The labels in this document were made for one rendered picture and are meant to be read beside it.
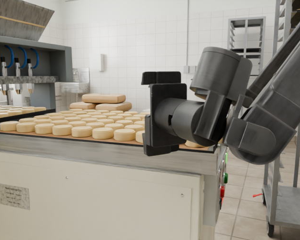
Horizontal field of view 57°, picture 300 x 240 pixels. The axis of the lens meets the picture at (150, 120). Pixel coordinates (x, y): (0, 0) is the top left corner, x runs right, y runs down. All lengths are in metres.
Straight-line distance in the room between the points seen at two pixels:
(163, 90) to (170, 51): 4.72
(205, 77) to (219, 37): 4.61
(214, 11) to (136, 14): 1.44
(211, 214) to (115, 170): 0.25
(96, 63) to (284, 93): 5.42
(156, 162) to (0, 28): 0.77
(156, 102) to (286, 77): 0.19
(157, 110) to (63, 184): 0.42
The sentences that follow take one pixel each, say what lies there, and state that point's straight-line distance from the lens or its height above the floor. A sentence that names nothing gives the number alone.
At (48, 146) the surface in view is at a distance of 0.79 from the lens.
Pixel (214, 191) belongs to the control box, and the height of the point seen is 0.79.
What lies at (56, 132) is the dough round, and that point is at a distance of 0.73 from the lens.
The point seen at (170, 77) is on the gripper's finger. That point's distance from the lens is 0.47.
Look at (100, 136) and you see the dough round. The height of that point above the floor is 0.91.
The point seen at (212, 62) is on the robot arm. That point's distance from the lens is 0.37.
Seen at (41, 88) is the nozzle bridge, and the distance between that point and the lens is 1.41.
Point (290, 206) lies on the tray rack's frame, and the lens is 2.25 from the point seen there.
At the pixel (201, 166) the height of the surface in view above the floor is 0.86.
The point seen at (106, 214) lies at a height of 0.71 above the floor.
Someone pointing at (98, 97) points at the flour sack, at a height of 0.67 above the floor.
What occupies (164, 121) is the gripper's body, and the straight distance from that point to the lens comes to 0.41.
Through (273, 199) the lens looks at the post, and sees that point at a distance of 1.95.
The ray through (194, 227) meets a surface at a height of 0.72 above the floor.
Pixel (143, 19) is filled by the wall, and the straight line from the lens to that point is 5.44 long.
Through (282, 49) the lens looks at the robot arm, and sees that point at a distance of 1.02.
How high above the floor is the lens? 1.05
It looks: 9 degrees down
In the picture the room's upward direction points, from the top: straight up
